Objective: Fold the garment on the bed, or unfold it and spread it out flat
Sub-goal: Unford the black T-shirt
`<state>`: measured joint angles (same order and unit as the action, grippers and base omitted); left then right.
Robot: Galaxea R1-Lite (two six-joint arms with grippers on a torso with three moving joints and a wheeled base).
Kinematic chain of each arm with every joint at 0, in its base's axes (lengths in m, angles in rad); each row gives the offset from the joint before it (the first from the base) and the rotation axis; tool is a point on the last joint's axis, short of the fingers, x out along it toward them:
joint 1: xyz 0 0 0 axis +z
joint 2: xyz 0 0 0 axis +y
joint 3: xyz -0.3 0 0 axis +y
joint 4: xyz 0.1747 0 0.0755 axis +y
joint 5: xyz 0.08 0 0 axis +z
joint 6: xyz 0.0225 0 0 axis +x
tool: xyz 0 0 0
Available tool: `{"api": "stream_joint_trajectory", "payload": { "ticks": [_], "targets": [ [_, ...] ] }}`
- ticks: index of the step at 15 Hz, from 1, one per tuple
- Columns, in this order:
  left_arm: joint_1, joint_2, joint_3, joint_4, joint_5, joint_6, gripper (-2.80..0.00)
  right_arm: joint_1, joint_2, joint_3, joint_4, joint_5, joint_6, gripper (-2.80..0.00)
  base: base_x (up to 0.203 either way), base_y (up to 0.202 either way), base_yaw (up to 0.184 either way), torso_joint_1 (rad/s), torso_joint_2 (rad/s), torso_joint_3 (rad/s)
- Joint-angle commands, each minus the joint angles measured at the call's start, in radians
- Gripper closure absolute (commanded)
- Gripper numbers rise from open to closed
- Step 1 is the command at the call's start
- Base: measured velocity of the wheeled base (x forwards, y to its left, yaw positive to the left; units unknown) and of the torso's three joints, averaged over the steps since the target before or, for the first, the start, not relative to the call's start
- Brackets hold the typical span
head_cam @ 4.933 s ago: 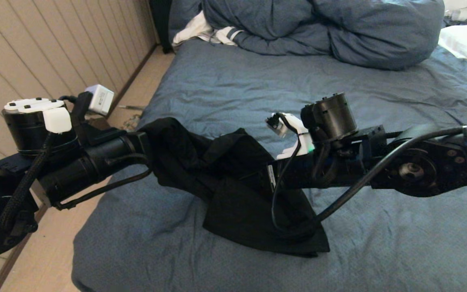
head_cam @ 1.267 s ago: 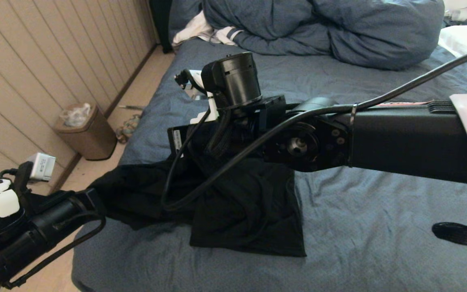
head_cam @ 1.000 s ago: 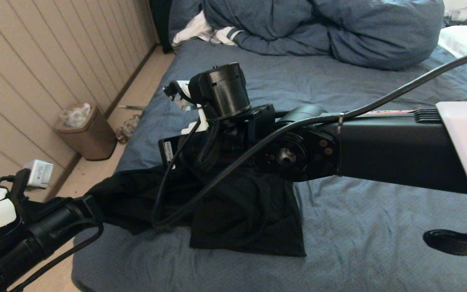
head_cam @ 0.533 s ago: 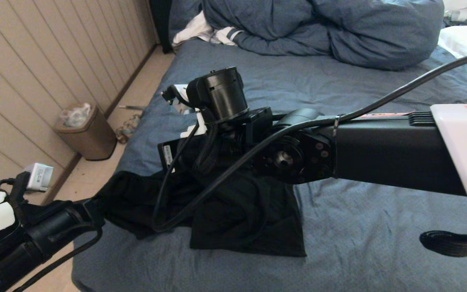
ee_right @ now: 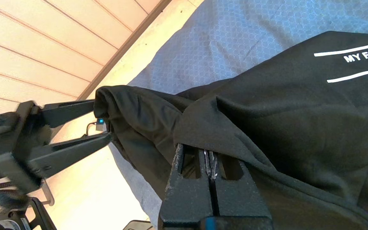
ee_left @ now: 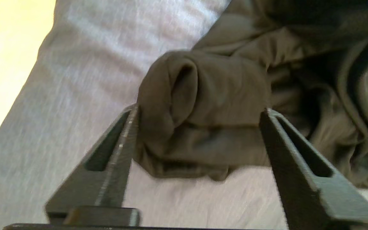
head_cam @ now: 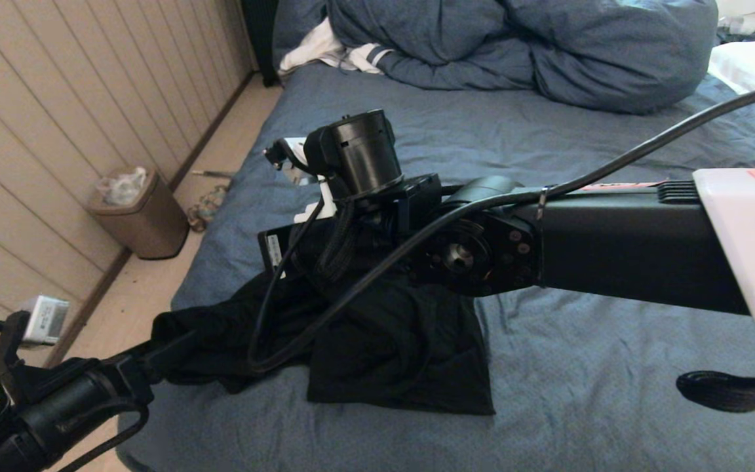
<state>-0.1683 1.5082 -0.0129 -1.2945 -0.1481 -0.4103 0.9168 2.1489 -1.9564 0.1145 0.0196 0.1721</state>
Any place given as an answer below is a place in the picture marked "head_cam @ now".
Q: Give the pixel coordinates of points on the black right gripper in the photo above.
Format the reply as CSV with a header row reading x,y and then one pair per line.
x,y
371,236

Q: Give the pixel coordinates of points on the crumpled blue duvet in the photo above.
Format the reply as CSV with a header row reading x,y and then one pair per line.
x,y
580,52

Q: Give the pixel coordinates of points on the green patterned slippers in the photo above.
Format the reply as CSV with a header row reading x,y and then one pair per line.
x,y
207,210

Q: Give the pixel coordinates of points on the bronze trash bin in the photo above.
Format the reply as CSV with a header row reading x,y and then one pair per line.
x,y
148,229

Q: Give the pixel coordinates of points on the white striped garment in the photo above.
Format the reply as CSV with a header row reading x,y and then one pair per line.
x,y
315,49

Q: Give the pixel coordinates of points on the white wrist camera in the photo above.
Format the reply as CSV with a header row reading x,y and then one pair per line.
x,y
46,320
315,206

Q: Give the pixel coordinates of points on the blue bed sheet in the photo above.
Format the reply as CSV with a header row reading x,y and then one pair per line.
x,y
613,393

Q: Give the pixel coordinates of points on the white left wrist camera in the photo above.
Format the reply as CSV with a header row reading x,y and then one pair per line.
x,y
46,320

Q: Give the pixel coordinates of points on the black bedside furniture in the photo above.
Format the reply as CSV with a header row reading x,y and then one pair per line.
x,y
261,39

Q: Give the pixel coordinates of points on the black printed t-shirt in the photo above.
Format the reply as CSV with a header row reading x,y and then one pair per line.
x,y
384,354

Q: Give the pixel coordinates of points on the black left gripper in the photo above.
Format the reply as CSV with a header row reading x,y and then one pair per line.
x,y
82,400

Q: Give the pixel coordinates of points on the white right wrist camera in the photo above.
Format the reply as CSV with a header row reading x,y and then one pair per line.
x,y
315,206

